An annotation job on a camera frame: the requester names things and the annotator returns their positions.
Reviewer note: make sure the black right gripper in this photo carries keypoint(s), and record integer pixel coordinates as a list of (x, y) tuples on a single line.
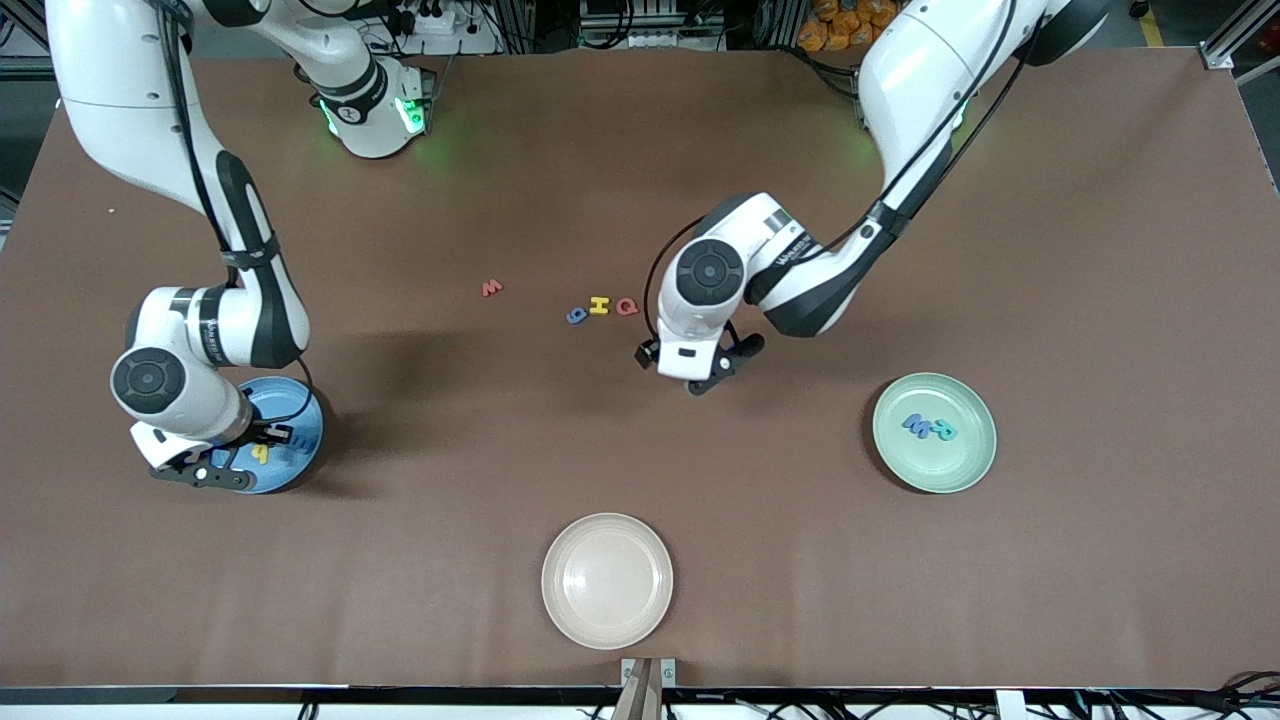
[(262, 432)]

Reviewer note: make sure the blue foam letter E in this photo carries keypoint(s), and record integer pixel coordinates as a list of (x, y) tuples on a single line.
[(305, 445)]

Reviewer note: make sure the red foam letter Q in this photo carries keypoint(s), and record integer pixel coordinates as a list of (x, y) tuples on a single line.
[(620, 307)]

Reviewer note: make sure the blue foam letter W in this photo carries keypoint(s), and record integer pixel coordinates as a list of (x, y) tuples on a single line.
[(916, 427)]

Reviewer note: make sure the teal foam letter R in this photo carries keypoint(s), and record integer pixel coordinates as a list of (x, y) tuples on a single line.
[(944, 430)]

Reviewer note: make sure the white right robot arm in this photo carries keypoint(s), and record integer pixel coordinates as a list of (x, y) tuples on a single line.
[(110, 90)]

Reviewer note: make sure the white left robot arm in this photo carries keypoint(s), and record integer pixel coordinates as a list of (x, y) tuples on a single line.
[(930, 80)]

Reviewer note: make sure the blue plate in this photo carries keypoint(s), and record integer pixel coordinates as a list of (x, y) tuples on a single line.
[(300, 470)]

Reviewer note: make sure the beige plate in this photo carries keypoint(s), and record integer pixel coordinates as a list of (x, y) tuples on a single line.
[(607, 581)]

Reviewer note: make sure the light green plate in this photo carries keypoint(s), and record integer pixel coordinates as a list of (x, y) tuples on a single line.
[(934, 470)]

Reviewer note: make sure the grey equipment rack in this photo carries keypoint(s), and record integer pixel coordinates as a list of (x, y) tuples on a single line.
[(650, 25)]

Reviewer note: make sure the white power strip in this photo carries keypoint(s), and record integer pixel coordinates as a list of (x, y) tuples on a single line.
[(470, 45)]

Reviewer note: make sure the orange packets pile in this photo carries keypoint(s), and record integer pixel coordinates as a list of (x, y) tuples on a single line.
[(840, 25)]

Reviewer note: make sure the table front edge rail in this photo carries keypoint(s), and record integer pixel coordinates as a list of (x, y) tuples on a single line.
[(200, 692)]

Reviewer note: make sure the metal table edge bracket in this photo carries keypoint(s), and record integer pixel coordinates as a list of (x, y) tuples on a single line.
[(669, 672)]

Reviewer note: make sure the tan wooden post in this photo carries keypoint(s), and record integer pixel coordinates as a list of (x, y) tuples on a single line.
[(640, 695)]

